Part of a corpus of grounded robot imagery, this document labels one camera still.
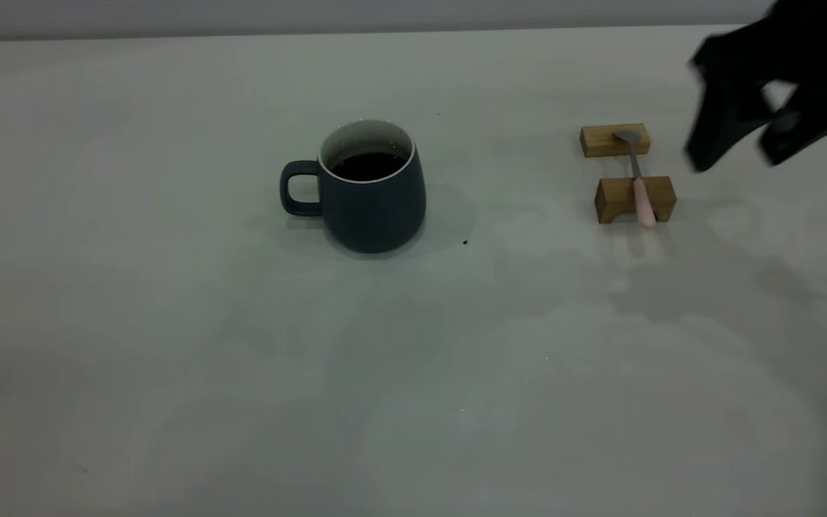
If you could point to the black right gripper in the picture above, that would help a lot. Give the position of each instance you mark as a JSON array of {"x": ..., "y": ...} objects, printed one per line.
[{"x": 823, "y": 39}]

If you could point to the dark grey ceramic mug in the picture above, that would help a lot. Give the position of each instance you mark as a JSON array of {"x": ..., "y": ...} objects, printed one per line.
[{"x": 377, "y": 215}]

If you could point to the black coffee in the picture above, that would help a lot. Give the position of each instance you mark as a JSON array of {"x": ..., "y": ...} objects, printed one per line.
[{"x": 370, "y": 166}]

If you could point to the rectangular wooden block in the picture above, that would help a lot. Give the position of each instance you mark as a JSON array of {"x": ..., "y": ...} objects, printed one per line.
[{"x": 600, "y": 140}]

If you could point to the arched wooden block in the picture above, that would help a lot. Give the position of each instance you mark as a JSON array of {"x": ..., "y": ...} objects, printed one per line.
[{"x": 614, "y": 197}]

